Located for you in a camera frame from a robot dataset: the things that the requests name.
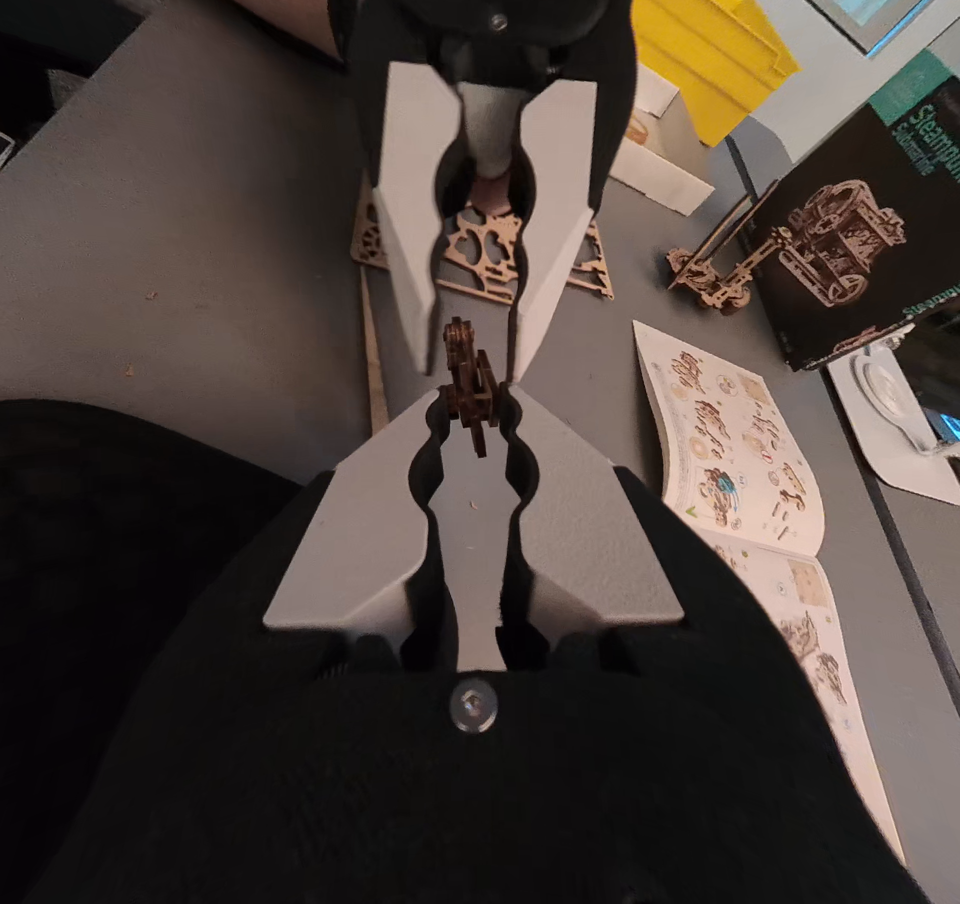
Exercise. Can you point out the laser-cut wooden sheet with gear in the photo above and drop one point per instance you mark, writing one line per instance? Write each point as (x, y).
(369, 240)

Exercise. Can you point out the pile of rubber bands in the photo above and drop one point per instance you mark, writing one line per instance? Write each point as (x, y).
(637, 129)

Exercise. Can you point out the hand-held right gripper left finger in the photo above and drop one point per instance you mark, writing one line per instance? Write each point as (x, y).
(345, 544)

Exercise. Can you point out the open instruction booklet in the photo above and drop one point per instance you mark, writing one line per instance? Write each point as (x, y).
(720, 424)

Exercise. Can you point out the white round device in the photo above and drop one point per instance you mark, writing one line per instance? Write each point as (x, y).
(892, 424)

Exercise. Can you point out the small wooden gear assembly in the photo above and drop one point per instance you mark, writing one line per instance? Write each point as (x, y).
(469, 394)

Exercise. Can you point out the black quilted pad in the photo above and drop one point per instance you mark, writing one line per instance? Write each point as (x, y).
(112, 544)

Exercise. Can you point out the black model kit box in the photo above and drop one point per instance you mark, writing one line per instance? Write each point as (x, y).
(840, 243)

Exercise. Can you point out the yellow plastic bin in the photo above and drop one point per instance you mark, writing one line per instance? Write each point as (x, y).
(697, 41)

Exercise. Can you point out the thin wooden stick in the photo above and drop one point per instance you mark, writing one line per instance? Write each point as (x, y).
(375, 364)

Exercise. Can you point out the partly built wooden model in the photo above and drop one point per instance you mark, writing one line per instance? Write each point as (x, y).
(720, 281)

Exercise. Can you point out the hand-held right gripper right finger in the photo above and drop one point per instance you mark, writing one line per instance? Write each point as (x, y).
(600, 544)

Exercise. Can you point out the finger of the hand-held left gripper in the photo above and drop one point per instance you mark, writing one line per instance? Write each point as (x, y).
(409, 168)
(562, 168)

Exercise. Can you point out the white cardboard tray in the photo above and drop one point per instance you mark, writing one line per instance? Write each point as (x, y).
(667, 180)

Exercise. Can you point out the person's left hand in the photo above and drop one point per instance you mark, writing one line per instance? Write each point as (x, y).
(491, 195)

